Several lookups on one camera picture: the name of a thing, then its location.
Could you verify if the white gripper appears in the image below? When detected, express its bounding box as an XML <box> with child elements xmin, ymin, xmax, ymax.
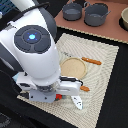
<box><xmin>13</xmin><ymin>72</ymin><xmax>83</xmax><ymax>103</ymax></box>

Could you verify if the red toy tomato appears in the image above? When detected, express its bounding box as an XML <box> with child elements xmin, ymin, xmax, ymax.
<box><xmin>55</xmin><ymin>94</ymin><xmax>62</xmax><ymax>100</ymax></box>

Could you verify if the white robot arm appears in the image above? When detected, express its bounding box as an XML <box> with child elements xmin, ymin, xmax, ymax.
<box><xmin>0</xmin><ymin>0</ymin><xmax>82</xmax><ymax>104</ymax></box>

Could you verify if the round wooden plate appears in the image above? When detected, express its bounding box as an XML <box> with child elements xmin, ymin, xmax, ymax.
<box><xmin>60</xmin><ymin>57</ymin><xmax>87</xmax><ymax>79</ymax></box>

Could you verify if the beige woven placemat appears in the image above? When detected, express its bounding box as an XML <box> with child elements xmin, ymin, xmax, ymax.
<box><xmin>18</xmin><ymin>33</ymin><xmax>119</xmax><ymax>128</ymax></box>

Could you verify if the pink brown mat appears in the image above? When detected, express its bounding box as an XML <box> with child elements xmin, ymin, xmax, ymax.
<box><xmin>55</xmin><ymin>2</ymin><xmax>128</xmax><ymax>43</ymax></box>

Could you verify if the small grey pot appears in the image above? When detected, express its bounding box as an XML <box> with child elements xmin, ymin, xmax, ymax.
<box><xmin>62</xmin><ymin>2</ymin><xmax>82</xmax><ymax>21</ymax></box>

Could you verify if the large grey pot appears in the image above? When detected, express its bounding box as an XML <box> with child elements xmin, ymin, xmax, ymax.
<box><xmin>84</xmin><ymin>2</ymin><xmax>110</xmax><ymax>27</ymax></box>

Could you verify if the beige bowl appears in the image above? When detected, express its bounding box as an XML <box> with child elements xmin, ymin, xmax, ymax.
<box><xmin>121</xmin><ymin>7</ymin><xmax>128</xmax><ymax>30</ymax></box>

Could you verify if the wooden handled fork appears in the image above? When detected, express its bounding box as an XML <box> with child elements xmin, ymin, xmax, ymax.
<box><xmin>80</xmin><ymin>86</ymin><xmax>90</xmax><ymax>92</ymax></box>

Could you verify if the wooden handled knife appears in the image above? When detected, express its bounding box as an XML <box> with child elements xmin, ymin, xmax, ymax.
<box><xmin>62</xmin><ymin>52</ymin><xmax>102</xmax><ymax>65</ymax></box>

